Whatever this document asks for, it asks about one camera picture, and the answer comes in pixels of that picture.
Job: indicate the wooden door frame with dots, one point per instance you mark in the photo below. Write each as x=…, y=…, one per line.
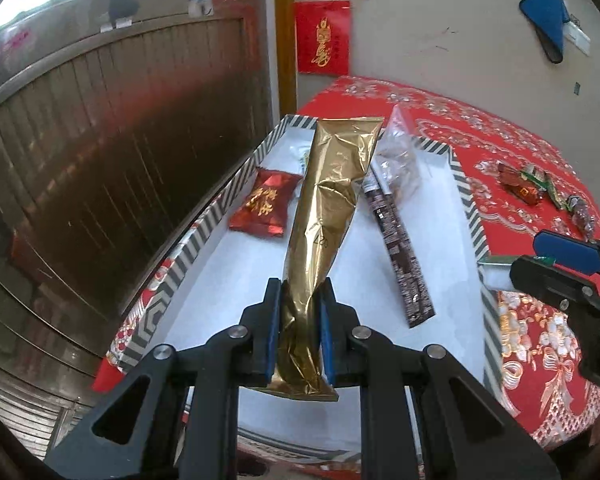
x=284, y=35

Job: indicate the dark door sticker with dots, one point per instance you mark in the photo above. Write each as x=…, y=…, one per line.
x=122, y=6

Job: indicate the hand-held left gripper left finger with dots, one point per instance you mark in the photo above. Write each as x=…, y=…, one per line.
x=274, y=340

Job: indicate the clear zip bag of walnuts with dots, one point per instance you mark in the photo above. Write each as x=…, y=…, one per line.
x=402, y=170

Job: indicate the pink door sticker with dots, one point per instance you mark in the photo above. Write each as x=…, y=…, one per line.
x=17, y=40

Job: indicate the red poster with gold emblem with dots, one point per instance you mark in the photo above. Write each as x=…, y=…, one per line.
x=322, y=35

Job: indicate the striped cardboard box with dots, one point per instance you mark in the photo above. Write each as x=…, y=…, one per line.
x=220, y=280

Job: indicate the metal door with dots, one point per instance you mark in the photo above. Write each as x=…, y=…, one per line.
x=105, y=160

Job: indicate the red floral tablecloth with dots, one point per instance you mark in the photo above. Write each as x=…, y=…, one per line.
x=525, y=125

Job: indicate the white wall switch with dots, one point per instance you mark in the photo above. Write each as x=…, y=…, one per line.
x=577, y=36

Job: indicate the long gold foil packet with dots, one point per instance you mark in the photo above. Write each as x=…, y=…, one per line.
x=325, y=210

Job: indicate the long dark brown stick packet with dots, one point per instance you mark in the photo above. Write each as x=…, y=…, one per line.
x=397, y=250

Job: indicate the blue cloth with black edge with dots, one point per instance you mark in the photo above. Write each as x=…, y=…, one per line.
x=545, y=10

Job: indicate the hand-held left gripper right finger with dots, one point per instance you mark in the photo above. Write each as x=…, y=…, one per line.
x=326, y=340

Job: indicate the red snack packet gold print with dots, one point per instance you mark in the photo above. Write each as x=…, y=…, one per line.
x=519, y=187
x=262, y=205

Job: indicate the clear bag of red dates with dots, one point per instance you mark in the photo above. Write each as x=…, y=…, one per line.
x=585, y=220

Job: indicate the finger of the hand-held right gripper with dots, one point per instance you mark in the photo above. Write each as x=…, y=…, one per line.
x=550, y=280
x=570, y=251

